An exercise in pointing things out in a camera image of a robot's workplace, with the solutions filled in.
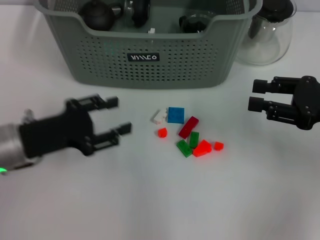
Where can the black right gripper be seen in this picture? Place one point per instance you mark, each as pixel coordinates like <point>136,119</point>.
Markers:
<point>308,102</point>

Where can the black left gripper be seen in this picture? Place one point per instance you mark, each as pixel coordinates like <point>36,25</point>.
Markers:
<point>55,132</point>

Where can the white toy brick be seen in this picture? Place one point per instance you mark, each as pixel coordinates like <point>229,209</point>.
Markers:
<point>158,117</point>
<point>151,31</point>

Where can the small red toy brick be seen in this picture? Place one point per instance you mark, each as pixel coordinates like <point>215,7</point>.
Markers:
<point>162,133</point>
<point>218,146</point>

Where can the large red toy brick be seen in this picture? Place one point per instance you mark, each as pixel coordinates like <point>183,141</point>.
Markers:
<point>202,149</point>

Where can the green toy brick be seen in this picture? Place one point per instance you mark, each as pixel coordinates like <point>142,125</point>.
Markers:
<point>194,140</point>
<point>184,149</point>

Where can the grey-green perforated storage bin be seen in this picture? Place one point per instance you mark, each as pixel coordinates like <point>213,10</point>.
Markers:
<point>150,70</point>

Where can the glass carafe with black lid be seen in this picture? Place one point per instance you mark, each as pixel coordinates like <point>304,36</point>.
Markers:
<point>267,42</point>

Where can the blue square toy plate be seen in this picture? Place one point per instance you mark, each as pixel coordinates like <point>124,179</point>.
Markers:
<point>175,115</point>

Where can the dark red long toy brick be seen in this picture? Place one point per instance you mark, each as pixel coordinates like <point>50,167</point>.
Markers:
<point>188,127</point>

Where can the dark clay teapot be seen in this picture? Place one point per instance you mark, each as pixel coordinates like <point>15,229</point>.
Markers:
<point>96,16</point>

